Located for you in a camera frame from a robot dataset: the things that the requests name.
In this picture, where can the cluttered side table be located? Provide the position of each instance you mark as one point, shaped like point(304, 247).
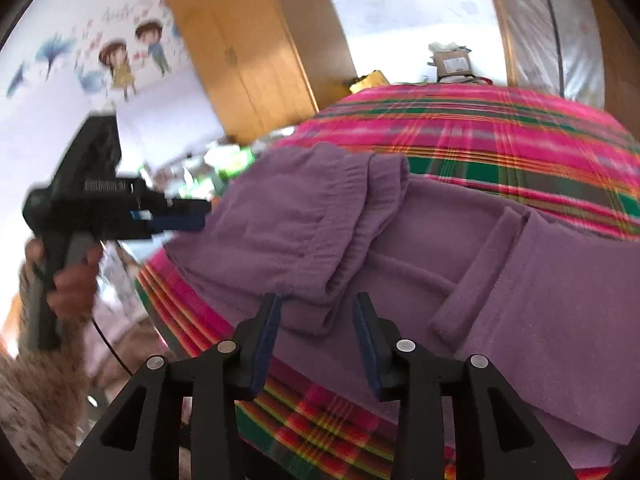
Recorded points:
point(207, 171)

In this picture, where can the floral sleeve left forearm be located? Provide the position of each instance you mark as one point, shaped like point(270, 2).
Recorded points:
point(42, 397)

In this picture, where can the wooden door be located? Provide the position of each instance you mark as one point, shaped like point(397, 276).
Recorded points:
point(621, 67)

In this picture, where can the cartoon children wall sticker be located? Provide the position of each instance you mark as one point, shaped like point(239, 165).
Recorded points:
point(122, 63)

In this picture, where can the brown cardboard box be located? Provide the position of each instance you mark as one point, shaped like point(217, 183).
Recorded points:
point(450, 60)

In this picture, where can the plastic covered mattress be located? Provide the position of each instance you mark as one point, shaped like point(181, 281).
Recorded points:
point(553, 46)

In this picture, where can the wooden wardrobe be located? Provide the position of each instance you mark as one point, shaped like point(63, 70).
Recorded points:
point(265, 64)

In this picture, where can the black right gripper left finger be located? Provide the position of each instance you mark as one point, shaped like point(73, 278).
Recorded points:
point(139, 435)

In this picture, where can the person's left hand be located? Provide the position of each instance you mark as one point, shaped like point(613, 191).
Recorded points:
point(74, 287)

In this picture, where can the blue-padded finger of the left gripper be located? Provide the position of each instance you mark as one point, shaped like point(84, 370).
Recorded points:
point(173, 214)

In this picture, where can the purple fleece garment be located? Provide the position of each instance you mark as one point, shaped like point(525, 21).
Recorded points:
point(460, 272)

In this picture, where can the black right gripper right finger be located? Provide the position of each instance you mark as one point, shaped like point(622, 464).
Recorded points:
point(495, 434)

